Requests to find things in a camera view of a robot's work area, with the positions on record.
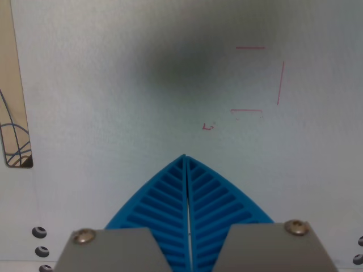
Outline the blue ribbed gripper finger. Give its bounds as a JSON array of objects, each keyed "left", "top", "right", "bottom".
[
  {"left": 184, "top": 154, "right": 340, "bottom": 272},
  {"left": 52, "top": 154, "right": 194, "bottom": 272}
]

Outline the blue cable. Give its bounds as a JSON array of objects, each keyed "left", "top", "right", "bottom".
[
  {"left": 0, "top": 122, "right": 30, "bottom": 135},
  {"left": 6, "top": 141, "right": 32, "bottom": 165},
  {"left": 0, "top": 89, "right": 23, "bottom": 167}
]

